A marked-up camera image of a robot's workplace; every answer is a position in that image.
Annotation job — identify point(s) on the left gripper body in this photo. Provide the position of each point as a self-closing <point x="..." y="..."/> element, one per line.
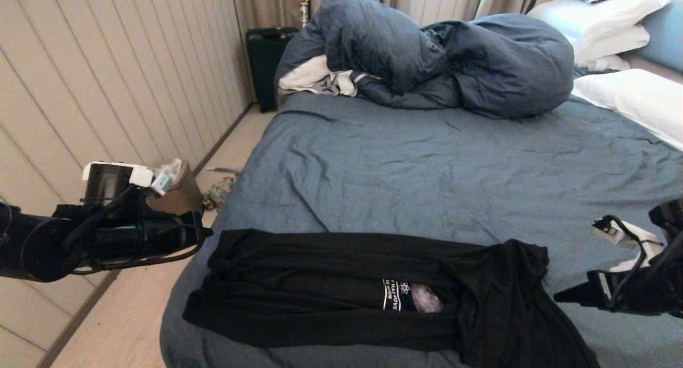
<point x="139" y="234"/>

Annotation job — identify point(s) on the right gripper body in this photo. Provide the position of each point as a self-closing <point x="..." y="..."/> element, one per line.
<point x="640" y="290"/>

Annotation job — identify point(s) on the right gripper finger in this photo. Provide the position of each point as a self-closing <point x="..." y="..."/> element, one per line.
<point x="571" y="298"/>
<point x="573" y="290"/>

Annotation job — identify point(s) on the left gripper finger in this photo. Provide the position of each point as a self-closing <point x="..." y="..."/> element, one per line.
<point x="204" y="237"/>
<point x="205" y="230"/>

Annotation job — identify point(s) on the black printed t-shirt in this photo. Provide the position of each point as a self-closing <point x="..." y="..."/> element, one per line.
<point x="320" y="293"/>

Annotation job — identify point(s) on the teal patterned cloth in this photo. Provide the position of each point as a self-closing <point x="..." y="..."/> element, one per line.
<point x="219" y="193"/>

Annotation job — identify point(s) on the bronze trash bin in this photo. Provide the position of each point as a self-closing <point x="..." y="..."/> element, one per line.
<point x="184" y="194"/>

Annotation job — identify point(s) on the thin metal rod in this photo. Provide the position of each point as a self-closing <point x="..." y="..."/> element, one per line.
<point x="224" y="170"/>

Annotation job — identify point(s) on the clear plastic bin bag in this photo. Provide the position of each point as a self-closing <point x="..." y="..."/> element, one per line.
<point x="173" y="165"/>

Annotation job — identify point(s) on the black suitcase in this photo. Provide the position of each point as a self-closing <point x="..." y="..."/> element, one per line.
<point x="264" y="61"/>

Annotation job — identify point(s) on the bed with blue sheet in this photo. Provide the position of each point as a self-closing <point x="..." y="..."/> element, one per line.
<point x="373" y="160"/>

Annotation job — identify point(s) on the long white pillow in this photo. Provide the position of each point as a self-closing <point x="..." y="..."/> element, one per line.
<point x="635" y="98"/>

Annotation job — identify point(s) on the small white pillow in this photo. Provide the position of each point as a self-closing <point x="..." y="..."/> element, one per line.
<point x="603" y="63"/>

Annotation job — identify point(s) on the crumpled dark blue duvet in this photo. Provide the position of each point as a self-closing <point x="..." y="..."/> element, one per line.
<point x="480" y="61"/>

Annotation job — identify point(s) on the flat white pillow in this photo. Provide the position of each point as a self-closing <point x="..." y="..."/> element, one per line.
<point x="613" y="42"/>

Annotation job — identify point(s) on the blue padded headboard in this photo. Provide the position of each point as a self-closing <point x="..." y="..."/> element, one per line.
<point x="664" y="34"/>

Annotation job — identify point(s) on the large white pillow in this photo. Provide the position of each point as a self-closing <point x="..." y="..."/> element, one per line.
<point x="597" y="13"/>

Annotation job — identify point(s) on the white sheer curtain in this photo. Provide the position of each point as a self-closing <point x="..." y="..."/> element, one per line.
<point x="443" y="1"/>

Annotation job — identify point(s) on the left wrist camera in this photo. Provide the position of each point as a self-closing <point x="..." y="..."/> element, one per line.
<point x="161" y="182"/>

